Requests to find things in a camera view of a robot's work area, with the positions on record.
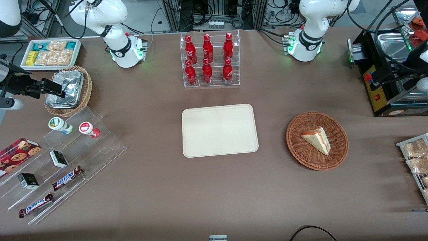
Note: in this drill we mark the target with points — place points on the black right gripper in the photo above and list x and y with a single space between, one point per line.
15 84

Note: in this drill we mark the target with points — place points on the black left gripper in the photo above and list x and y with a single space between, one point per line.
404 71

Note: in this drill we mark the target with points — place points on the green lid yogurt cup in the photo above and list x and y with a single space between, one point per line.
60 125

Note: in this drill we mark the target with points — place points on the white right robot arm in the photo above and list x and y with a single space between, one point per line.
100 13

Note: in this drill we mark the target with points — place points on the foil tray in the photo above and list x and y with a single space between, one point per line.
72 87

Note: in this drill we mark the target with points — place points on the steel tray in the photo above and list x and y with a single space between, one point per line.
393 45

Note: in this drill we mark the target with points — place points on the white snack tray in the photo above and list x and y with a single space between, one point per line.
77 55

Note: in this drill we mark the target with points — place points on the beige plastic tray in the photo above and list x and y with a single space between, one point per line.
219 132

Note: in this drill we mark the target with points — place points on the black fryer machine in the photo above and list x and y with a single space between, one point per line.
381 100

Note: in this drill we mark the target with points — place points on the clear cracker bag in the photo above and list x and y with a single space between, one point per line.
53 58
57 46

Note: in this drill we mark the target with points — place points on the yellow snack packet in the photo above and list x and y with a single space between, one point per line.
31 58

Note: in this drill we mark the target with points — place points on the teal snack packet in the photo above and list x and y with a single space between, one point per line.
71 45
40 46

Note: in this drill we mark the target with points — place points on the oval wicker basket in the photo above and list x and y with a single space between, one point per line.
87 88

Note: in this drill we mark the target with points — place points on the red lid yogurt cup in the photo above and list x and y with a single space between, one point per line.
88 129

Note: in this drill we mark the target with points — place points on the red cookie box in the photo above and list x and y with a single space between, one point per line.
18 155

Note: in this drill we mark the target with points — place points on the small black box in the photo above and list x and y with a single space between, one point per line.
28 180
59 159

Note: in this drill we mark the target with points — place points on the clear snack bag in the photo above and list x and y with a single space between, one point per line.
416 149
426 193
425 181
418 165

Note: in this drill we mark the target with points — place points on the clear acrylic stepped stand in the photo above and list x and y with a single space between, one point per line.
100 147

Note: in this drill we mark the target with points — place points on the snickers bar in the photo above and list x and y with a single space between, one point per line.
36 205
67 178

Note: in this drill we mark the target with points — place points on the wrapped triangle sandwich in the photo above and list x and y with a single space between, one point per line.
317 140

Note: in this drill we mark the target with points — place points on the round wicker basket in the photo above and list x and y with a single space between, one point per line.
301 154

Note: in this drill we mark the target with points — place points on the red cola bottle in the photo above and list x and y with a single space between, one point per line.
207 49
190 74
207 73
190 50
228 47
227 73

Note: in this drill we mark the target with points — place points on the clear acrylic bottle rack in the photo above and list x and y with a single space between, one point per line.
215 83

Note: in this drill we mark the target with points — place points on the white power strip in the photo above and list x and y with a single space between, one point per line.
216 24

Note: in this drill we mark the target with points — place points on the small grey device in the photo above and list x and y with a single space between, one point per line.
218 238

